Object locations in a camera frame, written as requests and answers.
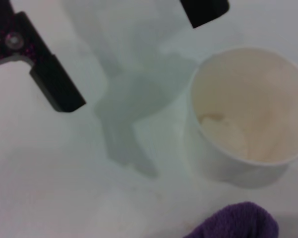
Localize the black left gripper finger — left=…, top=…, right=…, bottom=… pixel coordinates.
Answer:
left=0, top=0, right=87, bottom=114
left=179, top=0, right=231, bottom=29

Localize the white paper cup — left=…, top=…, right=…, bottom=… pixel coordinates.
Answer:
left=185, top=47, right=298, bottom=189

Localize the purple blue rag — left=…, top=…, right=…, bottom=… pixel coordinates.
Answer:
left=183, top=202, right=280, bottom=238

